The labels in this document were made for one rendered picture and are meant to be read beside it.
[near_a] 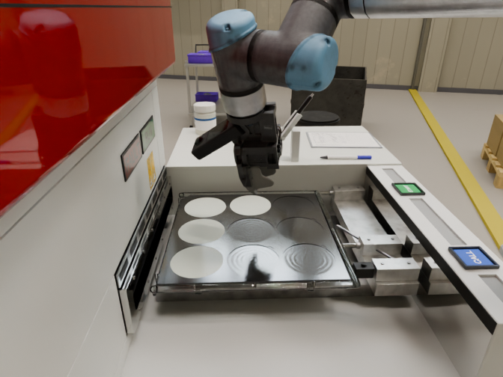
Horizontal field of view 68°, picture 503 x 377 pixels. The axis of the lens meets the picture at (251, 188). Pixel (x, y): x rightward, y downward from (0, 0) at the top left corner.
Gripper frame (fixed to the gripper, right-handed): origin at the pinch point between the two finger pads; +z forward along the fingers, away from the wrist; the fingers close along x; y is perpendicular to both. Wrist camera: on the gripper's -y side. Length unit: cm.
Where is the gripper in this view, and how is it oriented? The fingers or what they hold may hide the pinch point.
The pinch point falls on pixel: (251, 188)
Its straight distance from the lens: 78.8
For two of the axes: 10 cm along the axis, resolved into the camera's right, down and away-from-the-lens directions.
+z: 1.5, 7.1, 6.9
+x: 1.5, -7.1, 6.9
